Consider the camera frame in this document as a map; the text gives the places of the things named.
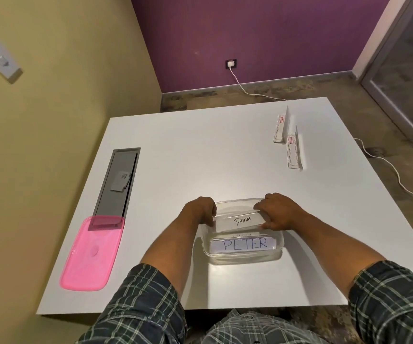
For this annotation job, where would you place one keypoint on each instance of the dark plaid shirt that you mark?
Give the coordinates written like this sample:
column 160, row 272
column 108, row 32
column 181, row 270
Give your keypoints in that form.
column 145, row 311

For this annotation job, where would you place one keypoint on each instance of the person's left hand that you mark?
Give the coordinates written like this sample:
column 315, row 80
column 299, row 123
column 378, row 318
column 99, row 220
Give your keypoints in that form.
column 196, row 210

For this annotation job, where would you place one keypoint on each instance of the pink plastic lid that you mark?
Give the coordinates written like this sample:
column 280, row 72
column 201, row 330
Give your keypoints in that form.
column 91, row 255

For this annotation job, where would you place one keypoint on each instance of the name card with blue handwriting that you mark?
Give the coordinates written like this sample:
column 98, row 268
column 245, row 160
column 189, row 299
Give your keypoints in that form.
column 244, row 244

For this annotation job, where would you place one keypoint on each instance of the name card with black handwriting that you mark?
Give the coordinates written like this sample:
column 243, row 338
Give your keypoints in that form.
column 240, row 221

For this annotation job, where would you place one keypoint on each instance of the glass door with grey frame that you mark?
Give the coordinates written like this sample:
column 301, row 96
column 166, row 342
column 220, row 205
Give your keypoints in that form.
column 403, row 71

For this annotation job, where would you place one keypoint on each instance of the person's left thumb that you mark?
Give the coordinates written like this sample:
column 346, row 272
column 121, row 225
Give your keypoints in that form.
column 209, row 221

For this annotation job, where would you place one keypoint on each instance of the clear acrylic name card holder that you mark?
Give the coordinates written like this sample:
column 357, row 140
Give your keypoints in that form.
column 294, row 154
column 281, row 128

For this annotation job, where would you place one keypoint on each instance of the person's right thumb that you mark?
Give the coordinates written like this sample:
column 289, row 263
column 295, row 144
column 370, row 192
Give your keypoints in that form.
column 269, row 226

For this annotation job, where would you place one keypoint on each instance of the white tag in hatch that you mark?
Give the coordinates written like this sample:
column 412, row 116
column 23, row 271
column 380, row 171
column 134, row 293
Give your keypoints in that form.
column 120, row 180

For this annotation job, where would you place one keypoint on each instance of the black wall socket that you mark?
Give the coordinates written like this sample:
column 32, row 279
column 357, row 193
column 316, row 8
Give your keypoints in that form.
column 231, row 64

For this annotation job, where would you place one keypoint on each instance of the clear plastic container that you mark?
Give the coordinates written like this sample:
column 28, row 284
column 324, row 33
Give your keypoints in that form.
column 242, row 259

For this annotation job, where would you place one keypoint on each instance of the person's right hand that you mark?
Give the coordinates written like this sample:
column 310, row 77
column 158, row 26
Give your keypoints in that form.
column 284, row 212

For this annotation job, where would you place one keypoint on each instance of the person's right forearm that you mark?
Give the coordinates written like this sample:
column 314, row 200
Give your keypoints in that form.
column 335, row 247

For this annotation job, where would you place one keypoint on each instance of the person's left forearm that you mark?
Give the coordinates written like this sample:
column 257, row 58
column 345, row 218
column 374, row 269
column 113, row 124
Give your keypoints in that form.
column 173, row 251

